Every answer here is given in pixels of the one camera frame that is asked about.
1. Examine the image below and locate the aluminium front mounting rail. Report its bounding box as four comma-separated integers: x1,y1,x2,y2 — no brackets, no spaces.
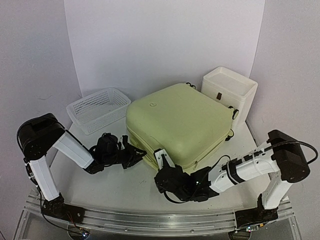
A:
13,195,302,240

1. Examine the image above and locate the white perforated plastic basket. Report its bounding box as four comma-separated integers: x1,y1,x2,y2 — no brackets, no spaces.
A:
66,87,131,135

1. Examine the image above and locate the pale green hard-shell suitcase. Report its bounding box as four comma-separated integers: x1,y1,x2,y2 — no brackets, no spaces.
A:
125,83,235,173

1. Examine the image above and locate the white three-drawer storage cabinet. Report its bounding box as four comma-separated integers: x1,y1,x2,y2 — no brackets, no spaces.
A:
201,66,258,129

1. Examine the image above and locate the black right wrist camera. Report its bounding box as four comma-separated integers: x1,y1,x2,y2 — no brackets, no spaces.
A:
153,148,175,170

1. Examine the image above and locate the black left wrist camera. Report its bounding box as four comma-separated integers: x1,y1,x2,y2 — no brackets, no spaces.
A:
95,132,118,163

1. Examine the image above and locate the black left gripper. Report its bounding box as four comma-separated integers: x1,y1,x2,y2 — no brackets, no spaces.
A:
104,143,148,170

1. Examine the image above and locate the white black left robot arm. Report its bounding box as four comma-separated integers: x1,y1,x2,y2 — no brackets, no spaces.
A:
16,113,147,223

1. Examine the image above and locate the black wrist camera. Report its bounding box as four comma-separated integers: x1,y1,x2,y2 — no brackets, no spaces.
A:
153,148,175,170
95,132,118,163

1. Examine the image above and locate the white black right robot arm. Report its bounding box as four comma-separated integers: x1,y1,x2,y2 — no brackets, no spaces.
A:
153,129,319,230

